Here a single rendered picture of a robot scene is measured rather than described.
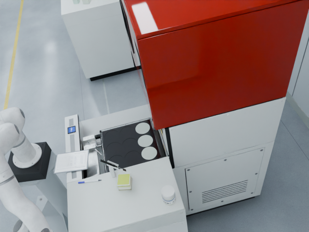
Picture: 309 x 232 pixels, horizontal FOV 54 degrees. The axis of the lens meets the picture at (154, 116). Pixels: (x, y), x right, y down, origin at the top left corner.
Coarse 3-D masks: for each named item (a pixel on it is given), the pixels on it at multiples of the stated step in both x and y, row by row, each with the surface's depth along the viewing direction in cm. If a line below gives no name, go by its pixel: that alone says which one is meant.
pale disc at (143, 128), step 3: (141, 123) 211; (144, 123) 211; (147, 123) 211; (138, 126) 210; (141, 126) 210; (144, 126) 209; (147, 126) 209; (138, 129) 208; (141, 129) 208; (144, 129) 207; (147, 129) 207; (138, 132) 206; (141, 132) 206; (144, 132) 206
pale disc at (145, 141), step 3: (144, 135) 204; (147, 135) 203; (141, 138) 202; (144, 138) 202; (147, 138) 202; (150, 138) 202; (138, 141) 201; (141, 141) 201; (144, 141) 200; (147, 141) 200; (150, 141) 200; (141, 144) 199; (144, 144) 199; (147, 144) 198; (150, 144) 198
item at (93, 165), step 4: (96, 140) 212; (88, 144) 208; (96, 144) 208; (92, 152) 202; (96, 152) 202; (92, 156) 200; (96, 156) 200; (88, 160) 199; (92, 160) 198; (96, 160) 198; (88, 164) 196; (92, 164) 196; (96, 164) 196; (88, 168) 194; (92, 168) 194; (96, 168) 193; (88, 172) 192; (92, 172) 192; (96, 172) 192
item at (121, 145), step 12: (108, 132) 210; (120, 132) 208; (132, 132) 207; (108, 144) 203; (120, 144) 201; (132, 144) 200; (156, 144) 198; (108, 156) 196; (120, 156) 195; (132, 156) 194; (156, 156) 191; (108, 168) 190; (120, 168) 189
